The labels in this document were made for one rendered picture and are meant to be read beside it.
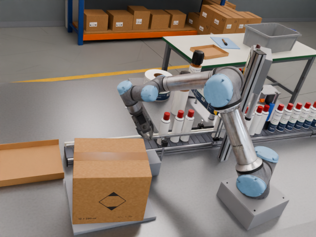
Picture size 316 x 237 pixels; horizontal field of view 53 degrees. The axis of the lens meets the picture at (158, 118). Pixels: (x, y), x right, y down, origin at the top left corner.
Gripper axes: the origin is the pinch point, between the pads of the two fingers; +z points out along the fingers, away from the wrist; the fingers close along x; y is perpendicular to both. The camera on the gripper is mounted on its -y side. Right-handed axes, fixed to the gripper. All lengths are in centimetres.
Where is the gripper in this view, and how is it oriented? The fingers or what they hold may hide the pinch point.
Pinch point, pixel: (150, 138)
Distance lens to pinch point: 169.5
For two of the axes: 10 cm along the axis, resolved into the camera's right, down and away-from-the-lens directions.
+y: -3.4, -4.7, 8.1
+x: -8.8, 4.7, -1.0
